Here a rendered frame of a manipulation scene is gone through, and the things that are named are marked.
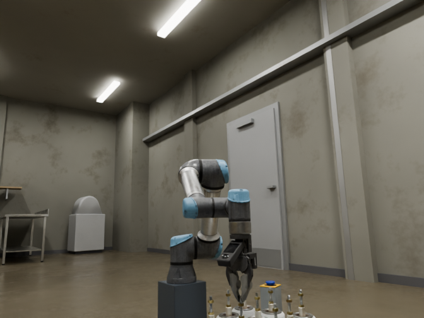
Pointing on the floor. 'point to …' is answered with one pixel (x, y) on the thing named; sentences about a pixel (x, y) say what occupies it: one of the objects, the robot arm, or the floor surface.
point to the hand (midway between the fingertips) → (240, 298)
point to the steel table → (31, 233)
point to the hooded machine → (86, 227)
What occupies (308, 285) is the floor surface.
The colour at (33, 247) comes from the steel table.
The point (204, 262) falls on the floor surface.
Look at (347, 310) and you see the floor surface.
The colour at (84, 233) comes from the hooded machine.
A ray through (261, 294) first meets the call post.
